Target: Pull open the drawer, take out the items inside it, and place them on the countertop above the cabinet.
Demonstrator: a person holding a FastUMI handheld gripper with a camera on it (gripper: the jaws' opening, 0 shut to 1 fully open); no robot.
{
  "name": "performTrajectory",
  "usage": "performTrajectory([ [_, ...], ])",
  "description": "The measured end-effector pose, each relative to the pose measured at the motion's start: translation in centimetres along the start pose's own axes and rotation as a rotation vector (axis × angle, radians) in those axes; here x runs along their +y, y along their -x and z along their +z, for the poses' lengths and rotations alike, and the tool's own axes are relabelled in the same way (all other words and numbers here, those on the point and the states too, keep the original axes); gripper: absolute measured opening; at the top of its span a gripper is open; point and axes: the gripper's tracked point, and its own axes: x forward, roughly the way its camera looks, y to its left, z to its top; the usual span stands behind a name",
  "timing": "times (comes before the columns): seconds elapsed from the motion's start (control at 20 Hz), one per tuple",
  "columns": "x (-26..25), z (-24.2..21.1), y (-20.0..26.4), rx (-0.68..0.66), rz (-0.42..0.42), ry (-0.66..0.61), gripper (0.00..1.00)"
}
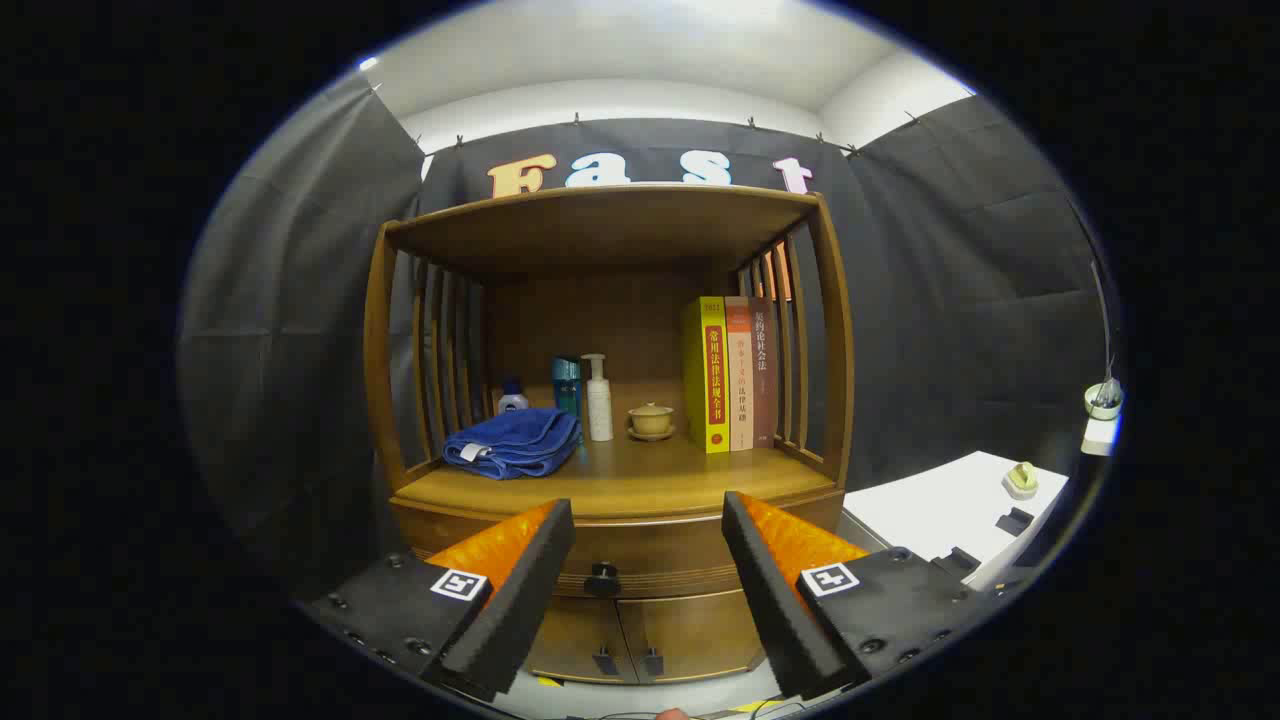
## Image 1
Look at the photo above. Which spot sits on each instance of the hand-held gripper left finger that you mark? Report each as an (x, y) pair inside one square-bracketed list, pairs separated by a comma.
[(520, 610)]

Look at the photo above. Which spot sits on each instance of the thick yellow book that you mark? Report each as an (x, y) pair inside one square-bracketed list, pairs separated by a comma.
[(705, 380)]

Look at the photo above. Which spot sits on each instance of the small white blue-capped bottle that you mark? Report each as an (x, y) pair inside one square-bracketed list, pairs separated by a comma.
[(512, 400)]

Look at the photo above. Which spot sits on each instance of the black drawer knob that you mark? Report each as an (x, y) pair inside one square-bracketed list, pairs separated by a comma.
[(602, 578)]

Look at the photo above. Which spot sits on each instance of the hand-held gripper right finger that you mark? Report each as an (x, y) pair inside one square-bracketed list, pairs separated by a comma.
[(775, 610)]

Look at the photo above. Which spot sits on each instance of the white pump bottle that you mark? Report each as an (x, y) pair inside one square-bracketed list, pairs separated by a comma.
[(599, 410)]

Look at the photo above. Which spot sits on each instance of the white cup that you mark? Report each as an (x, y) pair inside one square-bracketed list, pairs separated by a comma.
[(1103, 402)]

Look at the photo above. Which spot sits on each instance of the orange and white book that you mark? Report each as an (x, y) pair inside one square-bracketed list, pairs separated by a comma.
[(740, 390)]

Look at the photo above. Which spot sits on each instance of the wooden cabinet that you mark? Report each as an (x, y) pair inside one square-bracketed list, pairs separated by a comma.
[(600, 235)]

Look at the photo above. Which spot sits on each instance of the wooden cabinet door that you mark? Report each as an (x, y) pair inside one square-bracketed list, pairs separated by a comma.
[(570, 635), (700, 630)]

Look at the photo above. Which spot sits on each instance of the wooden drawer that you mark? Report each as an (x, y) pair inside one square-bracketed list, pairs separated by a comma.
[(650, 555)]

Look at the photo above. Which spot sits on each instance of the tall blue bottle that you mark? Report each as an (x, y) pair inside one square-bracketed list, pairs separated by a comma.
[(567, 385)]

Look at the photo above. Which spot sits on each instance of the beige saucer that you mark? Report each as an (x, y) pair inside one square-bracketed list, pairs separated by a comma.
[(651, 437)]

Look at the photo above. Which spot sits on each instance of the beige lidded tea cup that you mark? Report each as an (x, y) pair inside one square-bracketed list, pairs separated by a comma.
[(651, 420)]

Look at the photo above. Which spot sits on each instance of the blue folded towel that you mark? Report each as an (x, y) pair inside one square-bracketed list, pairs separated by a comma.
[(515, 445)]

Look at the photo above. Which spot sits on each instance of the brown book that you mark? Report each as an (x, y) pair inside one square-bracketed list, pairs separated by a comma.
[(764, 390)]

